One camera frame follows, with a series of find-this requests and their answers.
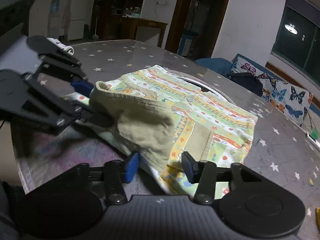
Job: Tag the butterfly print cushion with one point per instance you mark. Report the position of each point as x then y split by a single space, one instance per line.
291 100

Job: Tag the dark wooden desk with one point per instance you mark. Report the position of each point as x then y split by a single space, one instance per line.
133 24

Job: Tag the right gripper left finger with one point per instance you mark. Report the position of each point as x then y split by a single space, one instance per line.
117 173

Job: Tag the black bag on sofa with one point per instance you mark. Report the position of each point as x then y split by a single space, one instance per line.
248 81

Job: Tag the white spotted folded cloth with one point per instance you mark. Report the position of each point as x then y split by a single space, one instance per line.
66 48

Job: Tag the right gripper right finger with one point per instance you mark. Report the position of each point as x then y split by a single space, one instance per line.
203 173

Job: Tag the dark window with frame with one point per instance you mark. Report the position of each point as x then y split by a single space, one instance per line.
297 40

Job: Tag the colourful striped child's cardigan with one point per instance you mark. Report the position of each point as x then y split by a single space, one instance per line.
162 116

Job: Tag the white refrigerator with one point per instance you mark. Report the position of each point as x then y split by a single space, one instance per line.
75 19

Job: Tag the grey star-patterned table cover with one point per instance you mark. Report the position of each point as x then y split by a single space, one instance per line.
280 150

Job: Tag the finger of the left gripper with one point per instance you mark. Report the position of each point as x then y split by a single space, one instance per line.
82 87
88 115

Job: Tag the water dispenser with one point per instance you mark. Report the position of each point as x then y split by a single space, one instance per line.
54 19

